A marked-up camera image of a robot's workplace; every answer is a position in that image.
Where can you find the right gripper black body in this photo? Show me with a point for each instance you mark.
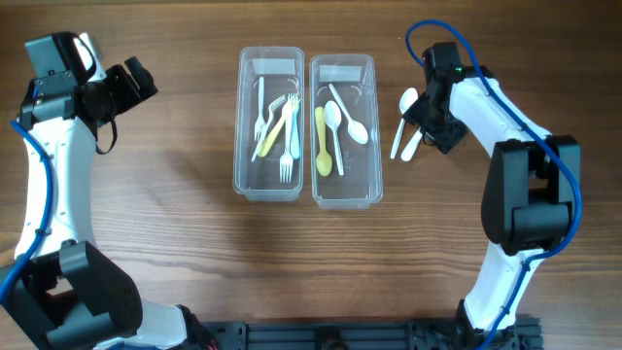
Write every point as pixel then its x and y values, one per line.
pixel 438 126

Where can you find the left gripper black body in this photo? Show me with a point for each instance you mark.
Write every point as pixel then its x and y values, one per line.
pixel 125 87

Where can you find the wide white plastic spoon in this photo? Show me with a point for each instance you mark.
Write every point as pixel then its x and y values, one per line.
pixel 411 147

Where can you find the white spoon bowl down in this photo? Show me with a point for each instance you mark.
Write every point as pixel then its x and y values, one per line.
pixel 356 130

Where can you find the yellow plastic spoon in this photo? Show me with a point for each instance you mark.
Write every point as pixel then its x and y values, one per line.
pixel 323 159

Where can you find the yellow plastic fork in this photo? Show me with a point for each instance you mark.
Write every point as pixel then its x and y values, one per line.
pixel 276 129

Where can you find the slanted white plastic fork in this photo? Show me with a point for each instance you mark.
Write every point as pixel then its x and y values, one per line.
pixel 260 121

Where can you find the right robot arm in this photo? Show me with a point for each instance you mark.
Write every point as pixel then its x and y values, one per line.
pixel 528 203

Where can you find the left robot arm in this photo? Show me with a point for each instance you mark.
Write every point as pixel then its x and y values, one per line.
pixel 61 290

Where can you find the right clear plastic container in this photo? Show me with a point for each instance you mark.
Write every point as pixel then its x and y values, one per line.
pixel 353 75

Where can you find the clear plastic container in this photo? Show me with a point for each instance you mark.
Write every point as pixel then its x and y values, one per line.
pixel 283 72
pixel 353 75

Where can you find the left clear plastic container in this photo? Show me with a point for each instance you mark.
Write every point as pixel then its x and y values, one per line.
pixel 283 72

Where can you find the cream plastic spoon leftmost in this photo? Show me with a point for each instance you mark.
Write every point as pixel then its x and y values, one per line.
pixel 409 97

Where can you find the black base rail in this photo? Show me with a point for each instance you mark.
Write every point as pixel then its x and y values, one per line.
pixel 418 334

